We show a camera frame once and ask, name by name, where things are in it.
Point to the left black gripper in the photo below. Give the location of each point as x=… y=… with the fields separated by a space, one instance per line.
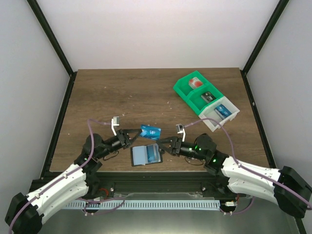
x=125 y=133

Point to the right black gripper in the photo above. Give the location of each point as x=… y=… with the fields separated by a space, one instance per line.
x=176 y=149

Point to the black card holder wallet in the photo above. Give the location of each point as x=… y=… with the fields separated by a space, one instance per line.
x=139 y=156

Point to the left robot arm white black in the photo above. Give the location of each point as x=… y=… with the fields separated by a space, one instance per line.
x=28 y=213

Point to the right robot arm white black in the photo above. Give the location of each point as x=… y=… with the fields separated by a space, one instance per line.
x=283 y=187

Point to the card inside holder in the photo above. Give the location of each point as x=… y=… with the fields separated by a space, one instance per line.
x=153 y=155

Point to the black card in bin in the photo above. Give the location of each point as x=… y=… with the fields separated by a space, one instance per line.
x=208 y=97

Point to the blue card in bin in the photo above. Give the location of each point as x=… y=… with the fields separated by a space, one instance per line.
x=222 y=111

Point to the red white card in bin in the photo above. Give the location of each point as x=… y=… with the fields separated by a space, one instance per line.
x=195 y=83

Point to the green white sorting bin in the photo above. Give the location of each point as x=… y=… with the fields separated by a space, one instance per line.
x=208 y=103

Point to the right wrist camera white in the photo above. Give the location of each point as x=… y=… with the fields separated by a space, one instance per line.
x=181 y=130

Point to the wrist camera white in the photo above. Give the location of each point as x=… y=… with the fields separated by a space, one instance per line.
x=115 y=123
x=181 y=130

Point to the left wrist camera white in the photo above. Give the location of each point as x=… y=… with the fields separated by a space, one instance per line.
x=115 y=123

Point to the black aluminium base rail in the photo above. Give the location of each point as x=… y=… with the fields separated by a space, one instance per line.
x=159 y=182

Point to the light blue slotted cable duct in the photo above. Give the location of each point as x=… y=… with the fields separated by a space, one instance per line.
x=158 y=205

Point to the left black frame post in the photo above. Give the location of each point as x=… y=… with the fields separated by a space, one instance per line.
x=35 y=7

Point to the black frame post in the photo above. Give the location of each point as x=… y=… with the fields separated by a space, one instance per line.
x=35 y=7
x=280 y=7

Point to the right black frame post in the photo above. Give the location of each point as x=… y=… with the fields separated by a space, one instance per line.
x=280 y=7

